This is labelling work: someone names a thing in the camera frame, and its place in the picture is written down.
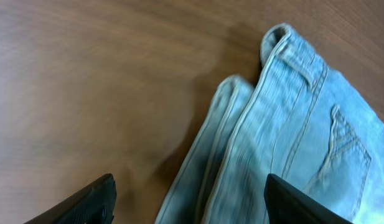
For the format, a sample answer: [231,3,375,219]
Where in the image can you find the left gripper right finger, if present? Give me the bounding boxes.
[264,174,351,224]

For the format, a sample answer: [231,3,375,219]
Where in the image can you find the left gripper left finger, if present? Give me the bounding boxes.
[25,174,116,224]

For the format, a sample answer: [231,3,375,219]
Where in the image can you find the light blue denim shorts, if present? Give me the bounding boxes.
[156,23,384,223]

